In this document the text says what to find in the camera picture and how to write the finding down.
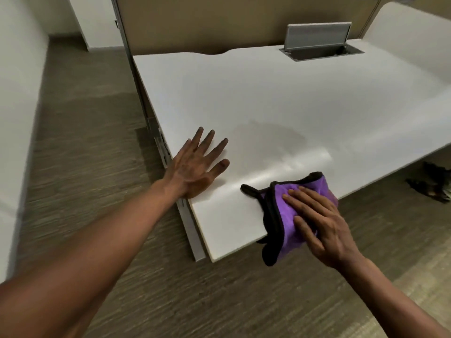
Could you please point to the person's right hand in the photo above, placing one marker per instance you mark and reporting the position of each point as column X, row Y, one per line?
column 327, row 232

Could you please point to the person's left hand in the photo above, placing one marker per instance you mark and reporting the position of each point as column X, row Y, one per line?
column 188, row 172

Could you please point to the person's left thumb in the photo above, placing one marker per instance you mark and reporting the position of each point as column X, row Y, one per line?
column 219, row 167

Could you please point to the person's left middle finger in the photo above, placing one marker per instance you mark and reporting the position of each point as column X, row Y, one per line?
column 208, row 140

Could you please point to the person's right thumb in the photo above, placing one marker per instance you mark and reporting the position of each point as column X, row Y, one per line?
column 305, row 232

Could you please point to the person's left little finger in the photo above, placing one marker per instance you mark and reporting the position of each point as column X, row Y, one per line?
column 187, row 144

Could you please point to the person's right middle finger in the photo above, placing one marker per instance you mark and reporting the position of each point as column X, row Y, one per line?
column 305, row 199

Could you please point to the purple black-edged microfiber cloth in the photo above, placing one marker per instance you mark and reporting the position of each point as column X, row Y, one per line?
column 282, row 214

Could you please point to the person's right forearm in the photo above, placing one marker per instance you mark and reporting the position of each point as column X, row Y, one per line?
column 394, row 299

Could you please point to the person's left forearm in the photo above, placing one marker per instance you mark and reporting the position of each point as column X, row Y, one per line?
column 88, row 263

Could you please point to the beige desk partition panel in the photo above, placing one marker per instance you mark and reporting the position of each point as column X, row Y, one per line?
column 211, row 21

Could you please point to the black sandal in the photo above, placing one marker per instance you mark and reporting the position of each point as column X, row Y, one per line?
column 428, row 191

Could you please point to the grey metal desk frame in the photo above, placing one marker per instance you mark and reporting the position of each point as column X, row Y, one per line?
column 155, row 130

